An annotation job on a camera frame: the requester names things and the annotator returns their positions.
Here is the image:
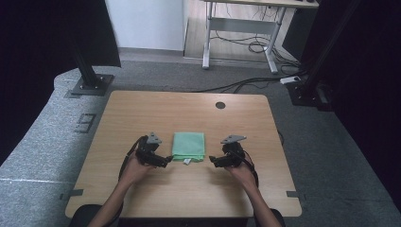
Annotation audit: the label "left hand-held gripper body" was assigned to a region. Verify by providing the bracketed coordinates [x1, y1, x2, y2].
[135, 131, 163, 166]

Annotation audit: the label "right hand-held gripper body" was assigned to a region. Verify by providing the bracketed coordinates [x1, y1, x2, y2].
[220, 134, 248, 168]

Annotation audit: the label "green microfibre cloth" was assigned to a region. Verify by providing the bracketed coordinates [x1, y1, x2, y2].
[171, 131, 206, 166]

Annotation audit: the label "person's right hand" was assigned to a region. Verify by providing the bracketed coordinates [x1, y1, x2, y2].
[224, 158, 258, 191]

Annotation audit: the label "person's left hand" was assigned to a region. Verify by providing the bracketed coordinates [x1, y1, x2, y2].
[121, 151, 156, 187]

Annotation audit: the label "dark floor socket cover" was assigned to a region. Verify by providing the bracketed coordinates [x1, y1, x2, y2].
[74, 113, 97, 134]

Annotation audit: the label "grey tape strip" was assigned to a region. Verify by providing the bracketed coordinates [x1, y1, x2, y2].
[60, 188, 84, 201]
[286, 189, 306, 201]

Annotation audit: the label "black metal stand square base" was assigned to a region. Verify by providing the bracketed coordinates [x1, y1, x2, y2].
[67, 31, 115, 97]

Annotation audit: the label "white power strip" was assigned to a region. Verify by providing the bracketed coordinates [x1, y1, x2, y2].
[279, 75, 302, 85]

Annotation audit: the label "person's left leg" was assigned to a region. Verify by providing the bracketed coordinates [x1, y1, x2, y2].
[69, 203, 105, 227]

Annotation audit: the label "black curtain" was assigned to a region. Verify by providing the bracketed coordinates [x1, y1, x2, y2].
[0, 0, 122, 165]
[299, 0, 401, 209]

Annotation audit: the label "left hand-held gripper black cable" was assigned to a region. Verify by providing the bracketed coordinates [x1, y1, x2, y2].
[117, 135, 149, 218]

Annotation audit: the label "hand-held gripper black cable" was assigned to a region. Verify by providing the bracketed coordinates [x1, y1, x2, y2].
[231, 149, 260, 188]
[117, 135, 149, 218]

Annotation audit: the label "right hand-held gripper black cable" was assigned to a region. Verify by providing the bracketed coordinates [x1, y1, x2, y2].
[231, 149, 260, 188]

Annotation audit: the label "long black floor cables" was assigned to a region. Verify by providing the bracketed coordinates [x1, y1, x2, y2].
[192, 74, 305, 94]

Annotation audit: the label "black metal stand slanted post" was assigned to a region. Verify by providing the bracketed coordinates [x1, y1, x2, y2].
[286, 0, 362, 112]

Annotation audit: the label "tangle of black floor cables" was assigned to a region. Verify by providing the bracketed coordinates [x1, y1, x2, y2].
[210, 29, 301, 69]

